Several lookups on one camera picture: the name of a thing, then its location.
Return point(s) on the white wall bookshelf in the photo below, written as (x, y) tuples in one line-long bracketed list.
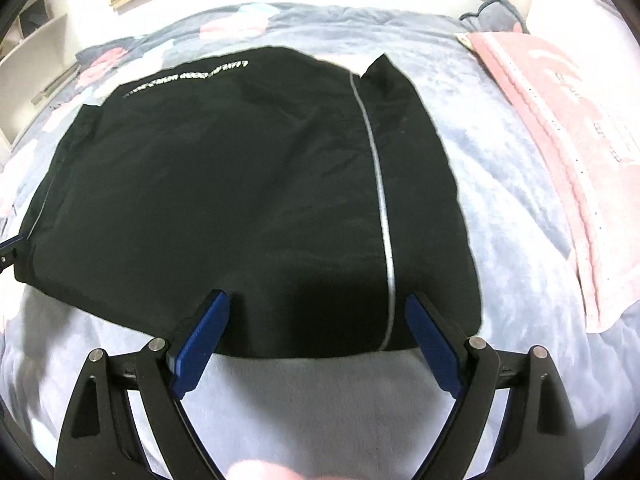
[(40, 46)]

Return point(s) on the grey floral bed quilt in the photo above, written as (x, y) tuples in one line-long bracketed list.
[(375, 416)]

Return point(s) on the pink pillow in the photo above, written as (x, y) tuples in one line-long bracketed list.
[(595, 173)]

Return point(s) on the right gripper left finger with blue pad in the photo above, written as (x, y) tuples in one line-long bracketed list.
[(99, 438)]

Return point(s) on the flat book on shelf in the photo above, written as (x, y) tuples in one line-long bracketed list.
[(52, 87)]

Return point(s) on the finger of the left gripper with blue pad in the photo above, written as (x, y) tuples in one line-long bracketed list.
[(10, 250)]

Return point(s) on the black hooded jacket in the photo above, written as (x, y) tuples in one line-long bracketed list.
[(316, 199)]

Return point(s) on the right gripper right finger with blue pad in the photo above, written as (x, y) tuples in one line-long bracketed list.
[(538, 436)]

